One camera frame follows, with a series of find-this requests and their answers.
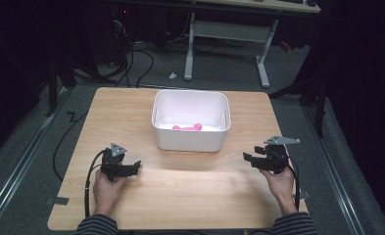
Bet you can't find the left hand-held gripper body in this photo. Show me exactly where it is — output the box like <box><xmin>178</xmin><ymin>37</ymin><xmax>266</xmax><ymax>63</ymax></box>
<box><xmin>100</xmin><ymin>142</ymin><xmax>129</xmax><ymax>183</ymax></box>

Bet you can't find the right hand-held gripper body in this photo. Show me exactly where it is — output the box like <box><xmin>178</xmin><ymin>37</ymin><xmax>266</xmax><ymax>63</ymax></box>
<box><xmin>261</xmin><ymin>135</ymin><xmax>302</xmax><ymax>175</ymax></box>

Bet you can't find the pink bone chew toy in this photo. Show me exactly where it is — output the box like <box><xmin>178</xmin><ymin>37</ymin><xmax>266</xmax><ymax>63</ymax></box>
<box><xmin>171</xmin><ymin>122</ymin><xmax>204</xmax><ymax>132</ymax></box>

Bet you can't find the white plastic bin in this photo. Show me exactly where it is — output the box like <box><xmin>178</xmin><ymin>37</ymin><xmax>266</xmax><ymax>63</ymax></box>
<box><xmin>151</xmin><ymin>88</ymin><xmax>232</xmax><ymax>153</ymax></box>

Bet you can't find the person's right hand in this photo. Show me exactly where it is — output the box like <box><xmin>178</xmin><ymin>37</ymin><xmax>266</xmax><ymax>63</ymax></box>
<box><xmin>261</xmin><ymin>165</ymin><xmax>299</xmax><ymax>217</ymax></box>

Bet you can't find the person's left hand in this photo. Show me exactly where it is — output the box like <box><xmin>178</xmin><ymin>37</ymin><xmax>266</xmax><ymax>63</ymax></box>
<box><xmin>92</xmin><ymin>169</ymin><xmax>128</xmax><ymax>217</ymax></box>

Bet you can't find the black stand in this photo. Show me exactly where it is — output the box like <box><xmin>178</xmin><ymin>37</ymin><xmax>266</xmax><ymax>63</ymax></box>
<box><xmin>267</xmin><ymin>72</ymin><xmax>332</xmax><ymax>139</ymax></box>
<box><xmin>44</xmin><ymin>53</ymin><xmax>78</xmax><ymax>118</ymax></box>

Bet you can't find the red object on floor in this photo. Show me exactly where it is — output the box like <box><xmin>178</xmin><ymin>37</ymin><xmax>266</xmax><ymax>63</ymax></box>
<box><xmin>279</xmin><ymin>40</ymin><xmax>293</xmax><ymax>53</ymax></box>

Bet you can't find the white-legged background desk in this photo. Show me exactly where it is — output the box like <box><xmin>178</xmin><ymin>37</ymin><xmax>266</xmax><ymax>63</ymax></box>
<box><xmin>183</xmin><ymin>0</ymin><xmax>322</xmax><ymax>90</ymax></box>

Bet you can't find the dark computer tower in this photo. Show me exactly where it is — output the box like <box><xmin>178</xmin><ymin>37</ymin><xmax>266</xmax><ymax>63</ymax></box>
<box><xmin>109</xmin><ymin>5</ymin><xmax>131</xmax><ymax>66</ymax></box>

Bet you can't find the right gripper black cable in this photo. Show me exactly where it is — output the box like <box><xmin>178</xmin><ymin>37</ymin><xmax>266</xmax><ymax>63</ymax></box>
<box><xmin>283</xmin><ymin>156</ymin><xmax>302</xmax><ymax>212</ymax></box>

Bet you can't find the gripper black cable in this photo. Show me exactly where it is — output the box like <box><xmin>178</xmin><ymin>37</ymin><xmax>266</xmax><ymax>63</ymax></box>
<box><xmin>283</xmin><ymin>156</ymin><xmax>302</xmax><ymax>212</ymax></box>
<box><xmin>83</xmin><ymin>149</ymin><xmax>107</xmax><ymax>219</ymax></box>

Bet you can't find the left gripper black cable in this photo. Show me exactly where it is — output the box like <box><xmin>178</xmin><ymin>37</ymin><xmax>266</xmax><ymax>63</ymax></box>
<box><xmin>83</xmin><ymin>149</ymin><xmax>107</xmax><ymax>219</ymax></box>

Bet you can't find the black floor cable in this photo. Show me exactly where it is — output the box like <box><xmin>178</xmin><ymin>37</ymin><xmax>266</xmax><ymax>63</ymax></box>
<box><xmin>51</xmin><ymin>111</ymin><xmax>89</xmax><ymax>182</ymax></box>

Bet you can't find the metal floor rail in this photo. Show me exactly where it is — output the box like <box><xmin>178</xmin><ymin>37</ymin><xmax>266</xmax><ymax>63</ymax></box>
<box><xmin>301</xmin><ymin>103</ymin><xmax>367</xmax><ymax>235</ymax></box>
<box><xmin>0</xmin><ymin>87</ymin><xmax>71</xmax><ymax>231</ymax></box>

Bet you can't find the bundle of black floor cables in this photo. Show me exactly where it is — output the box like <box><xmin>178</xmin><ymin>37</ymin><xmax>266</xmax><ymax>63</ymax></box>
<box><xmin>105</xmin><ymin>18</ymin><xmax>156</xmax><ymax>89</ymax></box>

